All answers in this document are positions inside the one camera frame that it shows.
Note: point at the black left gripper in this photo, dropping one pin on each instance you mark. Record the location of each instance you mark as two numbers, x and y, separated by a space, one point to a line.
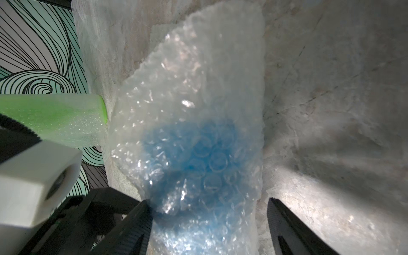
80 222

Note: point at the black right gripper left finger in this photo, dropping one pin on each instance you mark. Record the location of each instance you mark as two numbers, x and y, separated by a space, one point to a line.
131 236

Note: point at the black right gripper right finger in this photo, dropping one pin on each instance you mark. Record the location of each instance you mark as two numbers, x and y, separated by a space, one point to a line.
290 235

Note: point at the blue plastic wine glass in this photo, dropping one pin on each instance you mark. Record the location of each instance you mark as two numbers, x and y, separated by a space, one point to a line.
202 186

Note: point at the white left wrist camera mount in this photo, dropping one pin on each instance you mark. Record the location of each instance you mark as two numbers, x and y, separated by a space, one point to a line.
33 185

